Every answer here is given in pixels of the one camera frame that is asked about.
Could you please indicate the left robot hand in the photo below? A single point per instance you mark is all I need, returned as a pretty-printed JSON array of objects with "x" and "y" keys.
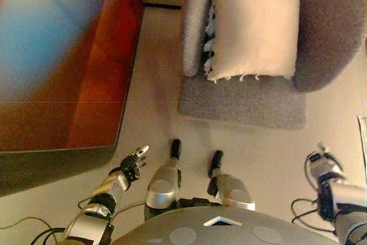
[{"x": 130, "y": 163}]

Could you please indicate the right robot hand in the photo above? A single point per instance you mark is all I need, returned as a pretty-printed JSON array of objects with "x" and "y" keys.
[{"x": 325, "y": 153}]

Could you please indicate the white fringed cushion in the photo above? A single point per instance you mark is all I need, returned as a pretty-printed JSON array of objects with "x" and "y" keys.
[{"x": 255, "y": 27}]

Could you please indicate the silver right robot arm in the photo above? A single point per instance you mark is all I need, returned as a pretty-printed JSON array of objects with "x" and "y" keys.
[{"x": 347, "y": 193}]

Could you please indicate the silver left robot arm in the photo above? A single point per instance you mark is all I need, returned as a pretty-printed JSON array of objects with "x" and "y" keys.
[{"x": 86, "y": 225}]

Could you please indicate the silver left robot leg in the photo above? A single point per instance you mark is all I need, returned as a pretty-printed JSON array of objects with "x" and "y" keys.
[{"x": 160, "y": 190}]

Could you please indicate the silver robot leg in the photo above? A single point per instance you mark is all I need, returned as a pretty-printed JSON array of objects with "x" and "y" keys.
[
  {"x": 160, "y": 190},
  {"x": 235, "y": 193}
]

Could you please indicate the gray fabric armchair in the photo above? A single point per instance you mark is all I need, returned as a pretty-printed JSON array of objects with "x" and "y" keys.
[{"x": 243, "y": 107}]

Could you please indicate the silver robot torso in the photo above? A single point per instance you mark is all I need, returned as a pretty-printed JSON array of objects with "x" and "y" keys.
[{"x": 200, "y": 227}]

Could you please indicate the silver right robot leg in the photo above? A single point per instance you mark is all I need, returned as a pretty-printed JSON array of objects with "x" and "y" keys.
[{"x": 235, "y": 193}]

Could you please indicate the glossy reflective cabinet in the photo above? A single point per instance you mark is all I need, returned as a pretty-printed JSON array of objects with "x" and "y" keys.
[{"x": 57, "y": 70}]

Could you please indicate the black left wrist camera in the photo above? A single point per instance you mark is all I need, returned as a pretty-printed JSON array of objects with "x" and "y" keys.
[{"x": 134, "y": 174}]

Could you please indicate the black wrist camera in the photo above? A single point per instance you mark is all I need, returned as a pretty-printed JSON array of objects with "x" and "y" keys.
[
  {"x": 134, "y": 174},
  {"x": 313, "y": 157}
]

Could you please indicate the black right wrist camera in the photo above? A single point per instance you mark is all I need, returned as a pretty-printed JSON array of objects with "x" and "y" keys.
[{"x": 313, "y": 157}]

